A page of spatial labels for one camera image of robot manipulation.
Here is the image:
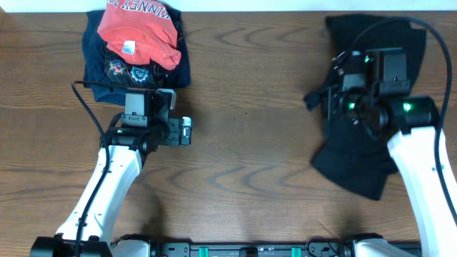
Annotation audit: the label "black t-shirt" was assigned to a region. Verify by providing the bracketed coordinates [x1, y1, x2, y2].
[303, 14, 426, 201]

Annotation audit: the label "navy folded t-shirt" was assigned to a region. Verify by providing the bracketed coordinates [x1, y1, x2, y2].
[82, 6, 191, 106]

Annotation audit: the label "orange folded t-shirt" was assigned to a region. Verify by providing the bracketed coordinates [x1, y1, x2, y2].
[97, 0, 181, 71]

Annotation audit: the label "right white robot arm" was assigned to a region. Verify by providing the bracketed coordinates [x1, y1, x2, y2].
[323, 88, 456, 256]

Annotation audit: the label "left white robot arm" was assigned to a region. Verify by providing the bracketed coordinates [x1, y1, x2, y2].
[29, 143, 161, 256]

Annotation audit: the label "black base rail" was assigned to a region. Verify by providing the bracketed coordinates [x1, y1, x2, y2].
[110, 233, 422, 257]

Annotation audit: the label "black patterned folded shirt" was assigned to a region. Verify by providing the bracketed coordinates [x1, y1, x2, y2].
[104, 50, 169, 89]

